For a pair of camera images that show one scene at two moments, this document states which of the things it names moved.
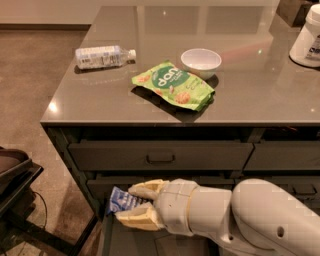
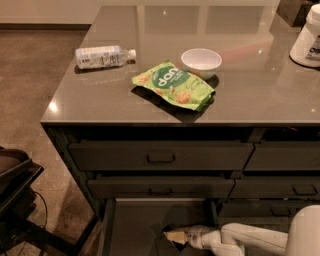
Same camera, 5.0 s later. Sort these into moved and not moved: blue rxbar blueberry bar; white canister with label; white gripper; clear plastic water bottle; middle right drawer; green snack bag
Moved: white gripper; blue rxbar blueberry bar
Not moved: white canister with label; green snack bag; clear plastic water bottle; middle right drawer
